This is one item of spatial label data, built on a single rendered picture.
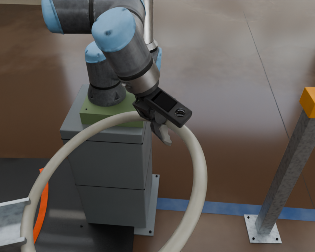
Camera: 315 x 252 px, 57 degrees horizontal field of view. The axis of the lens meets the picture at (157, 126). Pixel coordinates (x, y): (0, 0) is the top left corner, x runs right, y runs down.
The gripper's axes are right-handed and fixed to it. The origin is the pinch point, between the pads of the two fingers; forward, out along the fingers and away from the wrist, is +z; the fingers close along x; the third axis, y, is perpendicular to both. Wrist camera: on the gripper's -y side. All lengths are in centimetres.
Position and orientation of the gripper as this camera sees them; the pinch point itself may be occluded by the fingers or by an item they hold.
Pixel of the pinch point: (177, 136)
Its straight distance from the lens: 81.6
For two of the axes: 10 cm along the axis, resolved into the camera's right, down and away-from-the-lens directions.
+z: 3.7, 6.3, 6.8
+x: -6.5, 7.0, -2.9
